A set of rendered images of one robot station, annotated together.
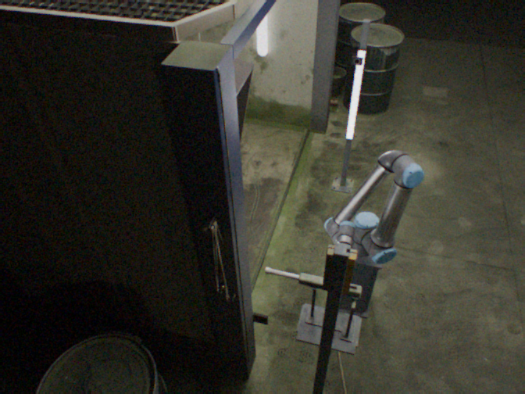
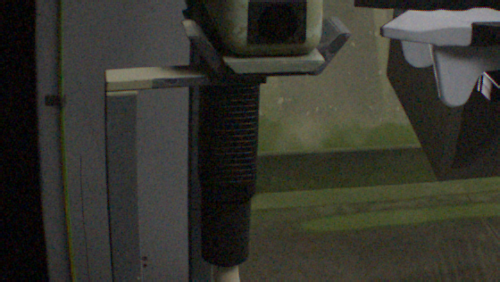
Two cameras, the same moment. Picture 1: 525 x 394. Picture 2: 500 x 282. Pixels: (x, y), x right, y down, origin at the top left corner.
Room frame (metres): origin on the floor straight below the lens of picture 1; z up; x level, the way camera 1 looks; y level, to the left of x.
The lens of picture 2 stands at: (0.91, -0.87, 1.28)
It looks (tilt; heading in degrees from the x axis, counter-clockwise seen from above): 25 degrees down; 61
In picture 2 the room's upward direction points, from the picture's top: 2 degrees clockwise
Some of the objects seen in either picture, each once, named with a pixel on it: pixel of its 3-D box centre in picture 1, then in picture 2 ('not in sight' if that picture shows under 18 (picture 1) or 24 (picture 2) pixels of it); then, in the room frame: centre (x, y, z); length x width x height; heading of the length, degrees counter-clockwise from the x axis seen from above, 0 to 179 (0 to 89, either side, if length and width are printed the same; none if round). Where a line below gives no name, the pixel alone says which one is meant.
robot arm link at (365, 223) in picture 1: (366, 227); not in sight; (1.81, -0.66, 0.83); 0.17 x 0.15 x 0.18; 18
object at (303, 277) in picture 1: (311, 289); (200, 20); (1.22, -0.23, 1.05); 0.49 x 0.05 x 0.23; 72
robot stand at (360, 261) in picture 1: (355, 273); not in sight; (1.82, -0.66, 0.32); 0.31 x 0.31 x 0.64; 72
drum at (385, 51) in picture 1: (371, 71); not in sight; (4.54, -1.32, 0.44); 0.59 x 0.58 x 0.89; 177
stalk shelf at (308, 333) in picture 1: (328, 327); not in sight; (1.14, -0.33, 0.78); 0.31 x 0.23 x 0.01; 72
